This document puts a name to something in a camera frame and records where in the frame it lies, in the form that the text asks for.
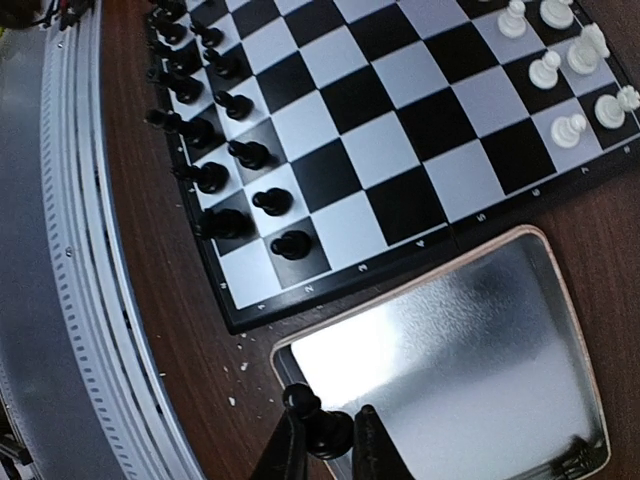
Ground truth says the white chess bishop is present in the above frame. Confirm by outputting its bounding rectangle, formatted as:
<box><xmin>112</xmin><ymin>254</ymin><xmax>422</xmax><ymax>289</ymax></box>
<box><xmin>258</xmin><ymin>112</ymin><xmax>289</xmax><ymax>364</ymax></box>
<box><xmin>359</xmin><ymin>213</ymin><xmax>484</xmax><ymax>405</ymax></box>
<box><xmin>539</xmin><ymin>0</ymin><xmax>574</xmax><ymax>30</ymax></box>

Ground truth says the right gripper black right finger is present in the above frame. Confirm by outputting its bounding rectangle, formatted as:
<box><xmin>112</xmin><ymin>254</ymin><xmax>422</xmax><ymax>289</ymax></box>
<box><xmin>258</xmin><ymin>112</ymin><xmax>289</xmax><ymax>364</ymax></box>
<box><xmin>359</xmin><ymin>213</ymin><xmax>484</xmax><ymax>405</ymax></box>
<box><xmin>352</xmin><ymin>405</ymin><xmax>413</xmax><ymax>480</ymax></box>

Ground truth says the black and white chessboard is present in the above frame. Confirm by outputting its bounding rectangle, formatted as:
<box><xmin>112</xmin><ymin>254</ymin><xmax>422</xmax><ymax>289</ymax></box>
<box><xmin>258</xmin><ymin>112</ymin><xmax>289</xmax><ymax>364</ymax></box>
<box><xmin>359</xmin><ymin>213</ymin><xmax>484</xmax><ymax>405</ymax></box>
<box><xmin>145</xmin><ymin>1</ymin><xmax>639</xmax><ymax>334</ymax></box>

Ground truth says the white chess knight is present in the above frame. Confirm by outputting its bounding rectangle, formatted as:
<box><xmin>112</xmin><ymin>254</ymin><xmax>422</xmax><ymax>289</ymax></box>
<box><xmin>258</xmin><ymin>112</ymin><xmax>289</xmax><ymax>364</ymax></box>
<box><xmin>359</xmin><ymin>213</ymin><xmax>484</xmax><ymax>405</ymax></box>
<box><xmin>567</xmin><ymin>23</ymin><xmax>610</xmax><ymax>75</ymax></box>

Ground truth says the wooden rimmed metal tray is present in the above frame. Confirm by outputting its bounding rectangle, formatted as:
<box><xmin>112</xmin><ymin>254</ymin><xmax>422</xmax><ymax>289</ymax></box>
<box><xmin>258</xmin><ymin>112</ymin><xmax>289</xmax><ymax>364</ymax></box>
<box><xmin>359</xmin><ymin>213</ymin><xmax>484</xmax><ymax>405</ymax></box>
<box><xmin>270</xmin><ymin>225</ymin><xmax>611</xmax><ymax>479</ymax></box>

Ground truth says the black chess king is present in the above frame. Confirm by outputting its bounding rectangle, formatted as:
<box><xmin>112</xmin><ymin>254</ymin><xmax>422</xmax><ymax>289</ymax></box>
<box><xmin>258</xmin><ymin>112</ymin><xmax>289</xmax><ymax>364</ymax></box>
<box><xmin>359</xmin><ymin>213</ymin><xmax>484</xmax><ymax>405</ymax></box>
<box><xmin>146</xmin><ymin>67</ymin><xmax>204</xmax><ymax>104</ymax></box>

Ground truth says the white chess rook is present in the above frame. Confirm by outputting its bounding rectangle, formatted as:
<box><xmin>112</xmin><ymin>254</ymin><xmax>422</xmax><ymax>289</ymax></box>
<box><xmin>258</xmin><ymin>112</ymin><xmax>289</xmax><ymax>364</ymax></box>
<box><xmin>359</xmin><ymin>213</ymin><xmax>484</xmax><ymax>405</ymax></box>
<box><xmin>594</xmin><ymin>85</ymin><xmax>639</xmax><ymax>130</ymax></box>

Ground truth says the black chess pawn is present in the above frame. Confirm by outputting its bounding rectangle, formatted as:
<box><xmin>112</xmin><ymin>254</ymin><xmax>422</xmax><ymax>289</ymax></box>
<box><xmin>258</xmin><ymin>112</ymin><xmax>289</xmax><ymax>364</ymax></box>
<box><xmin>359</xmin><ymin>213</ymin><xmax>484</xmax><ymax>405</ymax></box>
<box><xmin>190</xmin><ymin>22</ymin><xmax>224</xmax><ymax>48</ymax></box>
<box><xmin>270</xmin><ymin>230</ymin><xmax>312</xmax><ymax>261</ymax></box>
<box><xmin>203</xmin><ymin>48</ymin><xmax>243</xmax><ymax>80</ymax></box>
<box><xmin>283</xmin><ymin>383</ymin><xmax>354</xmax><ymax>460</ymax></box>
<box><xmin>252</xmin><ymin>187</ymin><xmax>293</xmax><ymax>217</ymax></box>
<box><xmin>214</xmin><ymin>90</ymin><xmax>254</xmax><ymax>121</ymax></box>
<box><xmin>227</xmin><ymin>140</ymin><xmax>271</xmax><ymax>170</ymax></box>

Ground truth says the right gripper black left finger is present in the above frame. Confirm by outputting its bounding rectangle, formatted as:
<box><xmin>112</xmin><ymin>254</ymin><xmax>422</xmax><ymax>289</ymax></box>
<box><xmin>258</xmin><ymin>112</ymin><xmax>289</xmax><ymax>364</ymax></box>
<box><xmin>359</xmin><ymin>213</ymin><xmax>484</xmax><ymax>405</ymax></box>
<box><xmin>249</xmin><ymin>409</ymin><xmax>308</xmax><ymax>480</ymax></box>

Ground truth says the black chess rook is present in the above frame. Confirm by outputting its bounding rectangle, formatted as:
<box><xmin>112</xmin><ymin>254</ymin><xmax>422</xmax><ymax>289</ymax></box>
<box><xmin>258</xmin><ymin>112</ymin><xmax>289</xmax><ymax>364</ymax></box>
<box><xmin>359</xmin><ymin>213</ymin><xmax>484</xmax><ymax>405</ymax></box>
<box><xmin>195</xmin><ymin>208</ymin><xmax>252</xmax><ymax>239</ymax></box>
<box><xmin>150</xmin><ymin>0</ymin><xmax>187</xmax><ymax>21</ymax></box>

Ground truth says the aluminium front rail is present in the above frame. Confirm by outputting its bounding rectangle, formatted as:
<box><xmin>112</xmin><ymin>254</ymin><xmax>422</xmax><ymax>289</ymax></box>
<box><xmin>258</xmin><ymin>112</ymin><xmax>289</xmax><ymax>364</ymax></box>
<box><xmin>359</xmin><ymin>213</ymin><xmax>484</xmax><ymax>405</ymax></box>
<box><xmin>0</xmin><ymin>0</ymin><xmax>206</xmax><ymax>480</ymax></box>

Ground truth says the black chess bishop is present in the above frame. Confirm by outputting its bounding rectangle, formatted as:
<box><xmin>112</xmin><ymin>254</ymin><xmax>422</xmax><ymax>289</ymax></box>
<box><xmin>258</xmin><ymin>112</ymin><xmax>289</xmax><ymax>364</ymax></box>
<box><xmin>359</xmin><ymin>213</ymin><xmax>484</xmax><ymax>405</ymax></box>
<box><xmin>145</xmin><ymin>109</ymin><xmax>216</xmax><ymax>148</ymax></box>
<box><xmin>172</xmin><ymin>162</ymin><xmax>229</xmax><ymax>194</ymax></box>

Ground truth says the white chess pawn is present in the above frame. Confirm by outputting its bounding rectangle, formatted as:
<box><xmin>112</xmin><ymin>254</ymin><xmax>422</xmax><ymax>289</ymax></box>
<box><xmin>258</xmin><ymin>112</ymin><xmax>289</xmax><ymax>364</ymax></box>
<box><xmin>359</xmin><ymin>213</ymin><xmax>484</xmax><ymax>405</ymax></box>
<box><xmin>551</xmin><ymin>113</ymin><xmax>587</xmax><ymax>149</ymax></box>
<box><xmin>528</xmin><ymin>50</ymin><xmax>562</xmax><ymax>90</ymax></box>
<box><xmin>497</xmin><ymin>0</ymin><xmax>527</xmax><ymax>39</ymax></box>

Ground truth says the black chess knight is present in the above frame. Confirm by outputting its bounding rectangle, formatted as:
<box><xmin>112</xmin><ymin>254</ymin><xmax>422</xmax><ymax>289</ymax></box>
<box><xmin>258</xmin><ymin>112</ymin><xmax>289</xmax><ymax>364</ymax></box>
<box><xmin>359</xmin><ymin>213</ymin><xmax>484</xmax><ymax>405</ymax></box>
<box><xmin>150</xmin><ymin>19</ymin><xmax>186</xmax><ymax>45</ymax></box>

